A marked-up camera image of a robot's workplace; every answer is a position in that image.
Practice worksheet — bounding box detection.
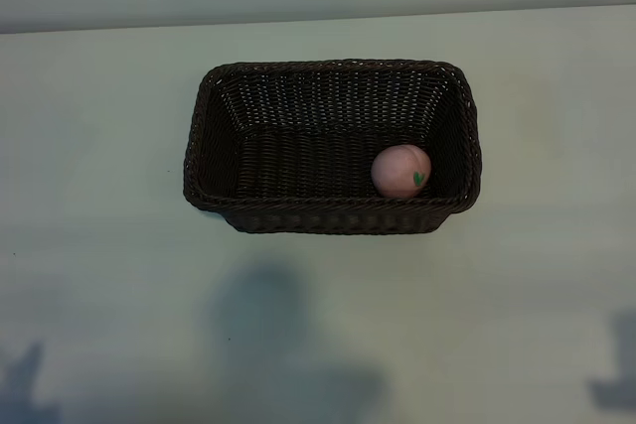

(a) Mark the dark brown wicker basket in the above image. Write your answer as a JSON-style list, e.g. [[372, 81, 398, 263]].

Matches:
[[182, 59, 484, 235]]

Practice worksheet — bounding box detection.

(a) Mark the pink peach with green mark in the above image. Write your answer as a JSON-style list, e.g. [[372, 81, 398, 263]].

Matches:
[[370, 144, 432, 199]]

